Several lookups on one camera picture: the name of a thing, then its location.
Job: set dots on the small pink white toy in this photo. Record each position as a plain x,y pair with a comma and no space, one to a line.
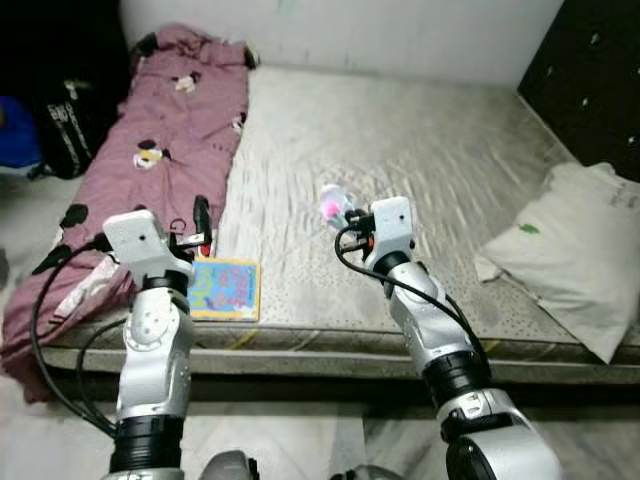
332,205

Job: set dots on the beige pillow with green mark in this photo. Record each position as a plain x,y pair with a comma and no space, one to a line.
570,250

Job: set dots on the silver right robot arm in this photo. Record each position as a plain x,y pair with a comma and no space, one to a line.
440,330

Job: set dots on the white quilted mattress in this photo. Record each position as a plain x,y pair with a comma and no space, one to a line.
400,160

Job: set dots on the pink cartoon print blanket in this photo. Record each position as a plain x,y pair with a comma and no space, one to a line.
170,120

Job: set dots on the grey bed base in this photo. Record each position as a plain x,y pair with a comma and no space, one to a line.
300,362

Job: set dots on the black backpack with white print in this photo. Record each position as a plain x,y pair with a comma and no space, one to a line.
75,130

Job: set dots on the blue bag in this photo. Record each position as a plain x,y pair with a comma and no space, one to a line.
15,135

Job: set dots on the grey robot right leg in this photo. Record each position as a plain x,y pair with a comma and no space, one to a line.
365,474

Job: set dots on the dark tufted headboard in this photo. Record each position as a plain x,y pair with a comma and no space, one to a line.
590,80

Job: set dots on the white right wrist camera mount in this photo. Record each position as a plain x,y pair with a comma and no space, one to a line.
392,225

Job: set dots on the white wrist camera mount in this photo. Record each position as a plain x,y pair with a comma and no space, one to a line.
140,240
392,225

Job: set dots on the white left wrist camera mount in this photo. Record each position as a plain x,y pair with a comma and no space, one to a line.
140,240

